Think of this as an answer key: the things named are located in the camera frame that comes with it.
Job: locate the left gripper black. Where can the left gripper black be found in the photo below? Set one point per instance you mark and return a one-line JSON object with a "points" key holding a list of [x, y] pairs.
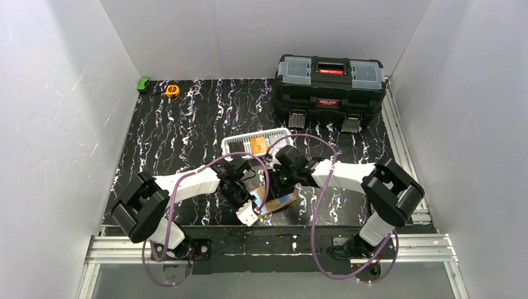
{"points": [[238, 198]]}

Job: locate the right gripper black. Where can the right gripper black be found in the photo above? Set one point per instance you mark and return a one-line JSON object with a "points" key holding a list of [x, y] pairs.
{"points": [[279, 186]]}

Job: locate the orange leather card holder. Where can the orange leather card holder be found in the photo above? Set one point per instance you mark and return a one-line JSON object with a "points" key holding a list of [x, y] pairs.
{"points": [[271, 205]]}

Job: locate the white plastic basket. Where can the white plastic basket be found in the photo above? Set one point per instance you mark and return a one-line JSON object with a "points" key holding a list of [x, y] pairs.
{"points": [[241, 143]]}

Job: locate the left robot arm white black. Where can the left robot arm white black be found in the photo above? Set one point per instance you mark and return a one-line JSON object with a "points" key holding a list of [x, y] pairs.
{"points": [[140, 208]]}

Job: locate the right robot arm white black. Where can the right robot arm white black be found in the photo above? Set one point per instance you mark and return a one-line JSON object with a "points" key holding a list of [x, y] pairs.
{"points": [[393, 193]]}

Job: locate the black red toolbox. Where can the black red toolbox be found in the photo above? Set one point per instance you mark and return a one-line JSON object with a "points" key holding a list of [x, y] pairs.
{"points": [[343, 91]]}

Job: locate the yellow tape measure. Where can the yellow tape measure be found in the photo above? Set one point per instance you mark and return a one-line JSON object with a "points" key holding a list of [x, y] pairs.
{"points": [[172, 90]]}

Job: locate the green small object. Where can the green small object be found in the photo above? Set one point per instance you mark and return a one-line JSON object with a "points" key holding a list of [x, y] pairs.
{"points": [[142, 85]]}

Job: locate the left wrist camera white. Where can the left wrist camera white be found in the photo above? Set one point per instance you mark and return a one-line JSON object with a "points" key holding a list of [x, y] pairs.
{"points": [[246, 214]]}

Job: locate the aluminium right rail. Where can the aluminium right rail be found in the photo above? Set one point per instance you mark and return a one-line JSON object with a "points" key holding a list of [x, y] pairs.
{"points": [[395, 131]]}

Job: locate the aluminium rail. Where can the aluminium rail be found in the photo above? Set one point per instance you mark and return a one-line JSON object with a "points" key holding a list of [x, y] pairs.
{"points": [[413, 248], [395, 131]]}

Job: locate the aluminium front rail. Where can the aluminium front rail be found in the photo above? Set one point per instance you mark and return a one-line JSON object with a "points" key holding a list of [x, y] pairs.
{"points": [[413, 248]]}

